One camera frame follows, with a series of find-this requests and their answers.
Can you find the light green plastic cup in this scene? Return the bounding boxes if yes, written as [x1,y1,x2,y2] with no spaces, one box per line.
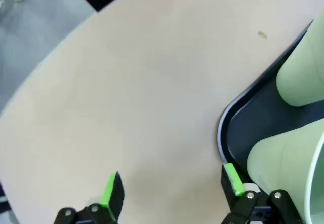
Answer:
[275,18,324,108]
[247,119,324,224]

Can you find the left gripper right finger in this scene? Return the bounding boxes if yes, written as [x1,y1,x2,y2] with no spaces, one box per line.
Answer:
[220,162,304,224]

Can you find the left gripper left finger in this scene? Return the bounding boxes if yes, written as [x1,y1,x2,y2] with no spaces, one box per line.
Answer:
[56,172,126,224]

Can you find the black plastic tray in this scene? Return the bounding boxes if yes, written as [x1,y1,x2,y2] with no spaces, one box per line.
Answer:
[217,19,324,197]

